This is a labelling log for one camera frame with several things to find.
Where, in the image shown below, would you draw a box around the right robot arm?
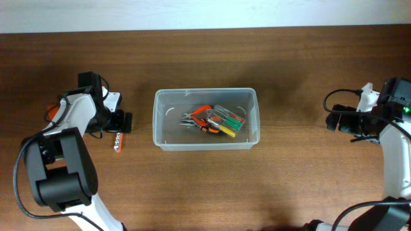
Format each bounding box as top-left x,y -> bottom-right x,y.
303,78 -> 410,231

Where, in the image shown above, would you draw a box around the orange socket bit rail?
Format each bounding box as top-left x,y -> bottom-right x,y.
113,133 -> 123,153

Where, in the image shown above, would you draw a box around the orange-black long nose pliers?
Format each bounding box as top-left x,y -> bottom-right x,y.
179,119 -> 225,135

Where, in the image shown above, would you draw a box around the precision screwdriver set case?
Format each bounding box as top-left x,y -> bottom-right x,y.
207,105 -> 245,138

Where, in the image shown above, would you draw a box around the clear plastic container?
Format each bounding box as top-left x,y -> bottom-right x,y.
152,88 -> 261,151

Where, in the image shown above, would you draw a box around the small red-handled pliers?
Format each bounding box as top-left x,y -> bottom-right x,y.
182,105 -> 212,126

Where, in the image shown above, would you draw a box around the orange scraper wooden handle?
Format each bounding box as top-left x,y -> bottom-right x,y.
46,104 -> 60,121

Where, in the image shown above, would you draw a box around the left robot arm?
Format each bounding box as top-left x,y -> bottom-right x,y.
13,71 -> 132,230

